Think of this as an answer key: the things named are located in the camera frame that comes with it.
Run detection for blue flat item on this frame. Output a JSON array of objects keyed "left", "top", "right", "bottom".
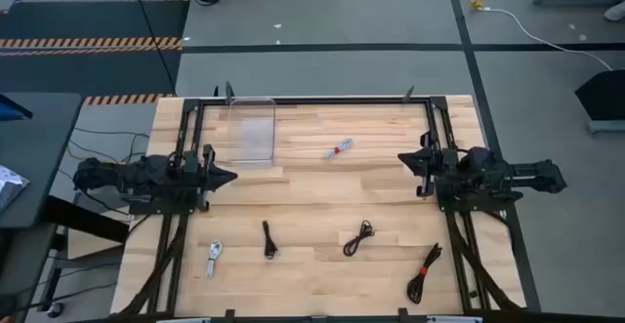
[{"left": 0, "top": 93, "right": 34, "bottom": 122}]

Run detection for white floor cord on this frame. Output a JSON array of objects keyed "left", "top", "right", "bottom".
[{"left": 480, "top": 6, "right": 614, "bottom": 72}]

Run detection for black desk leg frame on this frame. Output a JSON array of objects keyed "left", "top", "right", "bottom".
[{"left": 36, "top": 195, "right": 132, "bottom": 314}]

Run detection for plain white USB cable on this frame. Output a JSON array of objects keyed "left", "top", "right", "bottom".
[{"left": 204, "top": 238, "right": 225, "bottom": 280}]

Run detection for black looped USB cable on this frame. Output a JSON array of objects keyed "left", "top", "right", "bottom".
[{"left": 342, "top": 220, "right": 376, "bottom": 258}]

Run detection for clear plastic bin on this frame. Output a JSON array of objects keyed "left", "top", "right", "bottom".
[{"left": 225, "top": 97, "right": 277, "bottom": 170}]

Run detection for white cable with red tie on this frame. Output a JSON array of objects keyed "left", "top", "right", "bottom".
[{"left": 323, "top": 137, "right": 355, "bottom": 161}]

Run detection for black box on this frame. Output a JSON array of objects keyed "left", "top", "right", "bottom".
[{"left": 574, "top": 68, "right": 625, "bottom": 122}]

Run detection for black mat with hazard stripes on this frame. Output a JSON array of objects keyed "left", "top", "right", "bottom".
[{"left": 0, "top": 0, "right": 191, "bottom": 99}]

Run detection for grey flat base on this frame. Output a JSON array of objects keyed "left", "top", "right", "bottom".
[{"left": 587, "top": 119, "right": 625, "bottom": 136}]

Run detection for thin black floor cable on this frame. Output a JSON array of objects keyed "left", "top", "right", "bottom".
[{"left": 67, "top": 126, "right": 150, "bottom": 141}]

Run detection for dark grey desk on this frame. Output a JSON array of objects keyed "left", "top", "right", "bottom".
[{"left": 0, "top": 92, "right": 83, "bottom": 230}]

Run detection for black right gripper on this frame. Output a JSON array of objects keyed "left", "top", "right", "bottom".
[{"left": 397, "top": 131, "right": 460, "bottom": 198}]

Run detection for person's foot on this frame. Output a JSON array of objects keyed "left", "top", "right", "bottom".
[{"left": 604, "top": 0, "right": 625, "bottom": 22}]

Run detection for short black USB cable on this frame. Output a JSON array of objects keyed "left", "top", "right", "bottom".
[{"left": 262, "top": 220, "right": 279, "bottom": 261}]

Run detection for long thin black cable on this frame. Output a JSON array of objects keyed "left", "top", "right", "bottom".
[{"left": 127, "top": 0, "right": 177, "bottom": 95}]

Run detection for grey patterned sheet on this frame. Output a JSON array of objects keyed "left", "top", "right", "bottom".
[{"left": 0, "top": 164, "right": 31, "bottom": 215}]

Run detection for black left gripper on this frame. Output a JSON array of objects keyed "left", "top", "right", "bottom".
[{"left": 181, "top": 142, "right": 239, "bottom": 213}]

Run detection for black aluminium table frame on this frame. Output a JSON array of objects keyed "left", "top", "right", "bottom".
[{"left": 116, "top": 96, "right": 541, "bottom": 323}]

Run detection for black sleeved cable bundle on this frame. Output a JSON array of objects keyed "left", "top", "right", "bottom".
[
  {"left": 446, "top": 210, "right": 521, "bottom": 313},
  {"left": 119, "top": 213, "right": 189, "bottom": 317}
]

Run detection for black cable with red tie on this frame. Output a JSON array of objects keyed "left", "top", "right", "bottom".
[{"left": 406, "top": 242, "right": 443, "bottom": 305}]

